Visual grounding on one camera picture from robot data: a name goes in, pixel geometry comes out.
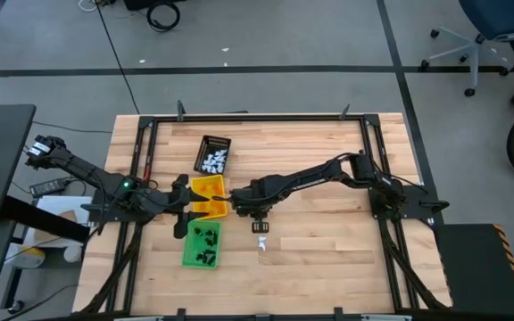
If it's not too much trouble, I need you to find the white cardboard box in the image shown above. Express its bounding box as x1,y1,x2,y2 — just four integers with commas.
33,195,94,251

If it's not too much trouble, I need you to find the coiled black cable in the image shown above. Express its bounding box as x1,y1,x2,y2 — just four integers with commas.
145,0,182,33

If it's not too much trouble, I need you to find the white round container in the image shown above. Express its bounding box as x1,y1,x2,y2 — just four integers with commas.
62,243,84,264

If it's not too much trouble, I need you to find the thin black desk cable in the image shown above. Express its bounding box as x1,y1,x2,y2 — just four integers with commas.
31,119,114,135

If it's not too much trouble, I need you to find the green slotted plastic basket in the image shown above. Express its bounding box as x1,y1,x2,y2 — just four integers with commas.
180,219,222,270

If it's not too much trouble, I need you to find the black power brick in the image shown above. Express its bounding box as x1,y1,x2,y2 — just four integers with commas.
29,177,71,199

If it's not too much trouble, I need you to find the black platform with hazard edge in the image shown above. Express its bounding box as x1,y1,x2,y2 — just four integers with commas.
430,222,514,317

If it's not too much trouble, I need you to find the yellow slotted plastic basket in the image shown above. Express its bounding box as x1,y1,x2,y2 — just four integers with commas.
189,174,230,221

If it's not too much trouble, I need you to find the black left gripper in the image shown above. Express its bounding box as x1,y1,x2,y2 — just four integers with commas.
166,174,211,240

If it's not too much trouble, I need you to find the blue office chair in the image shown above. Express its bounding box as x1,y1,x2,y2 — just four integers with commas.
419,0,514,98

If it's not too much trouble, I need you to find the white yellow container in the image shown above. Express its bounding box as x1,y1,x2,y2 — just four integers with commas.
4,243,46,270

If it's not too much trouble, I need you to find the black slotted plastic basket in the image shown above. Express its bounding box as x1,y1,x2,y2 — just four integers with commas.
193,135,233,176

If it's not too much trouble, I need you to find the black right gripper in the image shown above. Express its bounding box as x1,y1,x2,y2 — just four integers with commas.
214,186,269,235

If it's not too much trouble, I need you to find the long black floor cable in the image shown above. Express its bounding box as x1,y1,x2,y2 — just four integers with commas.
94,2,141,116

